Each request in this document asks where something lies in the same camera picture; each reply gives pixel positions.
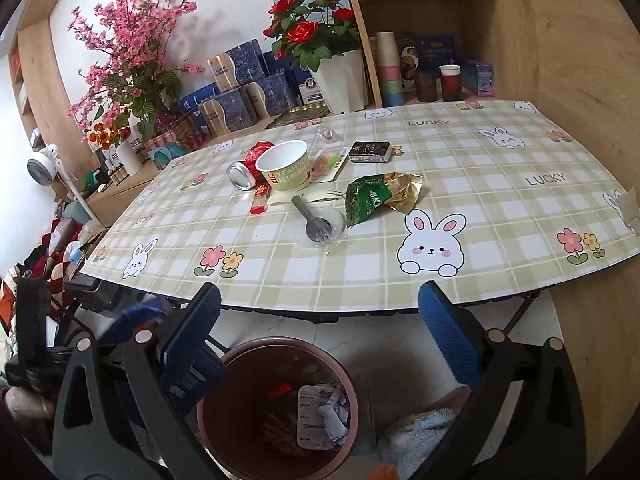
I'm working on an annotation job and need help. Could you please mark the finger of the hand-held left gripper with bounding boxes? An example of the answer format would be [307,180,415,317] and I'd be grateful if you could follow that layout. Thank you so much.
[97,296,171,347]

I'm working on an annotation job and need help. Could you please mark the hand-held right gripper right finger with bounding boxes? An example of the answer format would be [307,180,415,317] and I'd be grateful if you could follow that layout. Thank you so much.
[414,281,587,480]

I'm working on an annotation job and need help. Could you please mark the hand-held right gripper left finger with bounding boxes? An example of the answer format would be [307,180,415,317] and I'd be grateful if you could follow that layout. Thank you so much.
[52,282,222,480]

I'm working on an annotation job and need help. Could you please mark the brown plastic bin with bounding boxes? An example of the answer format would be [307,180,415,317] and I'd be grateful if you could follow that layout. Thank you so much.
[196,337,360,480]

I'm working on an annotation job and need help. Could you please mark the white paper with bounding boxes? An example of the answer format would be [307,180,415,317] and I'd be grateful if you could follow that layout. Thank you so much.
[317,392,351,446]

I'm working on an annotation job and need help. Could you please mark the white blister pack card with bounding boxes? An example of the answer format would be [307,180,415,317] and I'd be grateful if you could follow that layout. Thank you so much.
[297,385,341,448]

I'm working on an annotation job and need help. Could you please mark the red lighter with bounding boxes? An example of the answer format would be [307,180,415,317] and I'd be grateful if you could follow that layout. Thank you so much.
[251,182,271,216]

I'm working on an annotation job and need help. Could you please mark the clear plastic spork wrapper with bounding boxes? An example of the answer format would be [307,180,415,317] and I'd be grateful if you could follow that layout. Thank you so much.
[295,207,348,252]

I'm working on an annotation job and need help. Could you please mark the green gold snack wrapper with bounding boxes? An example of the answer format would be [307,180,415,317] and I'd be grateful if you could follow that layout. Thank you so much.
[344,172,425,228]

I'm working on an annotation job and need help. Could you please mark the grey plastic spork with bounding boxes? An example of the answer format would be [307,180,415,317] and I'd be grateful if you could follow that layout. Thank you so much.
[291,195,333,243]

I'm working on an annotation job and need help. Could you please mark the red drink can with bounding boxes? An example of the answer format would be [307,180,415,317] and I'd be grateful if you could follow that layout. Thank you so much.
[227,141,276,191]

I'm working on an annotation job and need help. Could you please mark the green paper bowl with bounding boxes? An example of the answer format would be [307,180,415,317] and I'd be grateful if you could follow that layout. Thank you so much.
[255,140,311,192]

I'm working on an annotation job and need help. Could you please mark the person's left hand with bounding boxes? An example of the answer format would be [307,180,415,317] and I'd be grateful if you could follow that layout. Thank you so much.
[0,387,55,419]

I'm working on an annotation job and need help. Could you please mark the red checked cloth pile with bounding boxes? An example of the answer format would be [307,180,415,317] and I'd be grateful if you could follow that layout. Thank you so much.
[0,215,108,341]

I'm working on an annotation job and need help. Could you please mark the green checked rabbit tablecloth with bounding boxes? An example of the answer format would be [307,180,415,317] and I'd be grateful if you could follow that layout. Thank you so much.
[79,100,640,317]

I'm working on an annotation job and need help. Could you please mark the low wooden cabinet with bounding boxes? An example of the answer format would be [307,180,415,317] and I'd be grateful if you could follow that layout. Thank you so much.
[85,160,166,226]

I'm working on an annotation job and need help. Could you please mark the row of small bottles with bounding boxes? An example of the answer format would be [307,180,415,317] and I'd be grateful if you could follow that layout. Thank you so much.
[92,160,131,186]

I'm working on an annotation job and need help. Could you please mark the white standing fan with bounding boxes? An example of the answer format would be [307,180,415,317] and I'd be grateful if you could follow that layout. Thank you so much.
[27,144,101,226]

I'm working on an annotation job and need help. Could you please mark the white plastic piece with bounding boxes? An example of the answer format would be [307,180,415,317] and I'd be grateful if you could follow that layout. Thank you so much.
[267,191,313,209]

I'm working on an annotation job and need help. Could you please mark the teal ornament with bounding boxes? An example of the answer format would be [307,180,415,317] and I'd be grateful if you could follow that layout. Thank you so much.
[150,142,183,171]

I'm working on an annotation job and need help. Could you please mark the white vase orange flowers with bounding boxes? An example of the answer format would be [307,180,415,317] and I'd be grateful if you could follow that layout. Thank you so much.
[87,110,143,173]

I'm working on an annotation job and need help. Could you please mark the fence planter purple flowers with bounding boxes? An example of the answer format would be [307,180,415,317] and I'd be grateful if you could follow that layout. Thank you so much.
[145,112,206,153]

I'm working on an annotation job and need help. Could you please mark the small black box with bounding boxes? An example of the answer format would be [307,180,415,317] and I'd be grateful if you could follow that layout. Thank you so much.
[348,141,393,163]

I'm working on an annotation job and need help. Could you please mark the packet of colourful sticks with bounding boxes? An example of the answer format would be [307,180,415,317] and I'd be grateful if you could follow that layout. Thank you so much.
[310,147,348,183]

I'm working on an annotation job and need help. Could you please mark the clear tape strip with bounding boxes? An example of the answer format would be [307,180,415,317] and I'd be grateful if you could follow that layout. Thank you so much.
[617,187,640,233]

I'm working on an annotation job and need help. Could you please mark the blue flat carton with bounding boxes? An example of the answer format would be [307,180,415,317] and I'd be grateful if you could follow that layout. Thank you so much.
[180,85,221,111]

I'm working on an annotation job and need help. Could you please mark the gold leaf tray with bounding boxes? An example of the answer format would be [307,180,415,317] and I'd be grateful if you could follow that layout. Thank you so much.
[265,104,331,128]

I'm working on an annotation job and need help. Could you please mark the brown glass cup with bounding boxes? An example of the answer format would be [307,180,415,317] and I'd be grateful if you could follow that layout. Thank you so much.
[415,71,440,103]

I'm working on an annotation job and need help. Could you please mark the red cup white rim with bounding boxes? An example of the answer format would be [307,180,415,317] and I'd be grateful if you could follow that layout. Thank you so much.
[439,64,463,102]

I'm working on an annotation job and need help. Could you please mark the small light blue box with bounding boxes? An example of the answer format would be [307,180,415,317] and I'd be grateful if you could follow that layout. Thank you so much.
[460,60,496,98]

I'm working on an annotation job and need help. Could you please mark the stack of pastel cups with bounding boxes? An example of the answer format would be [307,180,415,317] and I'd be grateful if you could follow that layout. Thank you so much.
[374,31,403,106]

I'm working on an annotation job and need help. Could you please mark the red rose plant white pot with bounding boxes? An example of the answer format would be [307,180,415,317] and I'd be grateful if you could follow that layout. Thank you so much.
[263,0,366,113]

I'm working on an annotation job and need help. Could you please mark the plain dark blue box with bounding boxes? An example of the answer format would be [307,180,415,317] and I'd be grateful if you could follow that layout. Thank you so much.
[265,52,291,78]

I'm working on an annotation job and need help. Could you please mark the blue moon print box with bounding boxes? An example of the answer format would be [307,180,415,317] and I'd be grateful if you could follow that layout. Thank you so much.
[400,35,458,81]

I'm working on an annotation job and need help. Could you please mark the pink blossom artificial tree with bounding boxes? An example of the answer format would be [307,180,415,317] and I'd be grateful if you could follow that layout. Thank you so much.
[67,0,206,141]

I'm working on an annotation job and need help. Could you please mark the wooden shelving unit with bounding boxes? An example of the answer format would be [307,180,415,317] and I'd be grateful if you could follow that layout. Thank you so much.
[337,0,501,106]

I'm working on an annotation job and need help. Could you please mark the wooden wall shelf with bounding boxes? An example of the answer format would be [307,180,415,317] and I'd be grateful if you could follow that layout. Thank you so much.
[7,20,76,161]

